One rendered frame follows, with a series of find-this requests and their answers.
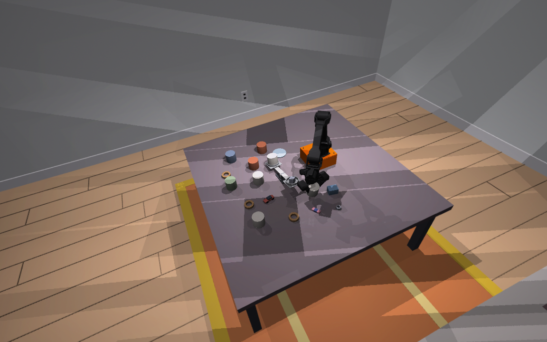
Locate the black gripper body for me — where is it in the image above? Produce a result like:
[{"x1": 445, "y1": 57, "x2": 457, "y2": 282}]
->
[{"x1": 297, "y1": 171, "x2": 329, "y2": 191}]

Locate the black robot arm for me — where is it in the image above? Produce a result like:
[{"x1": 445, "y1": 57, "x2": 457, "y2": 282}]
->
[{"x1": 300, "y1": 111, "x2": 331, "y2": 184}]

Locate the grey balance beam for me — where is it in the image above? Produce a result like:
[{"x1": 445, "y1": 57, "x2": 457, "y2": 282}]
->
[{"x1": 265, "y1": 160, "x2": 300, "y2": 188}]

